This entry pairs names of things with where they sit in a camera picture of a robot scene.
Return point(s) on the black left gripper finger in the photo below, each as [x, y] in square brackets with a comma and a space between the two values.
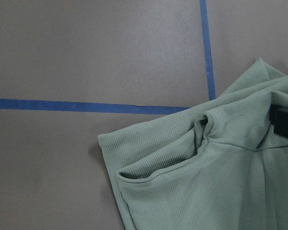
[279, 118]

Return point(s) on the sage green long-sleeve shirt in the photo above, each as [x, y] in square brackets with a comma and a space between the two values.
[215, 166]

